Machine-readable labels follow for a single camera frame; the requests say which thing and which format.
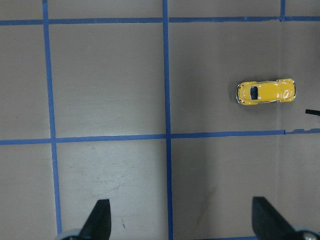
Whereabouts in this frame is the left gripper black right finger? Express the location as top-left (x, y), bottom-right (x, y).
top-left (251, 196), bottom-right (302, 240)

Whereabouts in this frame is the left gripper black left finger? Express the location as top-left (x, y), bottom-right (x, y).
top-left (78, 199), bottom-right (111, 240)

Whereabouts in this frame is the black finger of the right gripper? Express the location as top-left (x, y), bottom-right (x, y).
top-left (305, 109), bottom-right (320, 116)

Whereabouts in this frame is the yellow beetle toy car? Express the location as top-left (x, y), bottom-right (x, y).
top-left (235, 78), bottom-right (297, 106)

